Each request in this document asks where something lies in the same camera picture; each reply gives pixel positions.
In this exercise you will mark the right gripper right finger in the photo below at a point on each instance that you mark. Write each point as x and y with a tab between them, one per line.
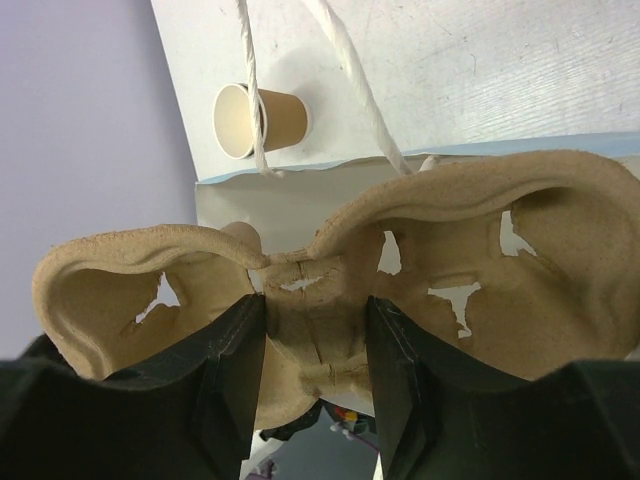
442	414

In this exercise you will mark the light blue paper bag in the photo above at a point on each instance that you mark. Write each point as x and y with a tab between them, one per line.
375	125

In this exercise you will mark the stacked brown paper cups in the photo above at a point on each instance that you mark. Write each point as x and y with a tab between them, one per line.
285	120

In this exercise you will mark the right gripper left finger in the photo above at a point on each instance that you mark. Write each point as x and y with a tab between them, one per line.
187	412

